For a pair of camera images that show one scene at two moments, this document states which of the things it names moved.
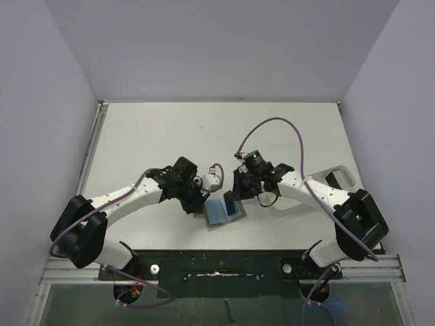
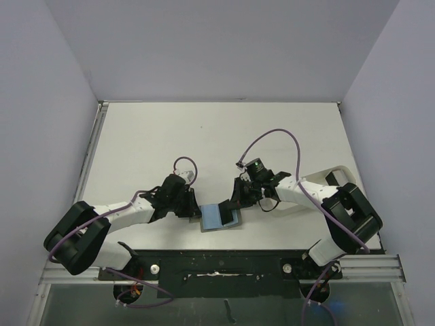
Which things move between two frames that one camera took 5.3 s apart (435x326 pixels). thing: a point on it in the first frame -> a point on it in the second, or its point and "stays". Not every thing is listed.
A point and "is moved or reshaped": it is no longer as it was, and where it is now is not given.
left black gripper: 196,205 -> 192,209
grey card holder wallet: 215,212 is moved or reshaped
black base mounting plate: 220,273 stays
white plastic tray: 341,178 stays
